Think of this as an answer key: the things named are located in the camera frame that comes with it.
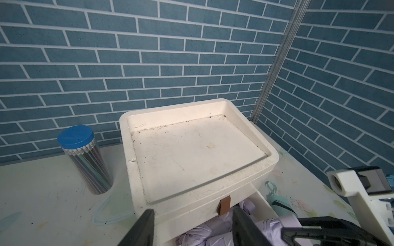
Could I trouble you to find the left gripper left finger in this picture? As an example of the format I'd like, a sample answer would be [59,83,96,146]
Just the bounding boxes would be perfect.
[118,209,155,246]

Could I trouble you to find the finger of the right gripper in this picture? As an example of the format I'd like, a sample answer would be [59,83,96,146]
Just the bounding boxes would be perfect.
[281,216,388,246]

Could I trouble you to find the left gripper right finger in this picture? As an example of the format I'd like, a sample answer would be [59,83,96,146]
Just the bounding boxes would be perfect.
[232,207,271,246]

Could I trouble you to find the purple umbrella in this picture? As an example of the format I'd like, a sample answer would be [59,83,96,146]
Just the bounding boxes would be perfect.
[175,199,256,246]
[206,215,302,246]

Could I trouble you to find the green umbrella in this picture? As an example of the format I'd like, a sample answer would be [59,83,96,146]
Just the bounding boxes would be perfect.
[265,181,298,218]

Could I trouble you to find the white plastic drawer cabinet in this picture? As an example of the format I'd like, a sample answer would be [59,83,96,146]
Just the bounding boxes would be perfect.
[119,98,280,228]

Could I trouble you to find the floral table mat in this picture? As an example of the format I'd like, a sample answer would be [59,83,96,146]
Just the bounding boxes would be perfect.
[0,122,361,246]

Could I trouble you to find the blue lid pencil tube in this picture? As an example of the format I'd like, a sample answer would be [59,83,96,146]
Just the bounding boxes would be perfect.
[57,125,113,195]

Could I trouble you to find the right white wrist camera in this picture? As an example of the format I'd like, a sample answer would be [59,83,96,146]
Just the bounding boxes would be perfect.
[327,166,394,246]

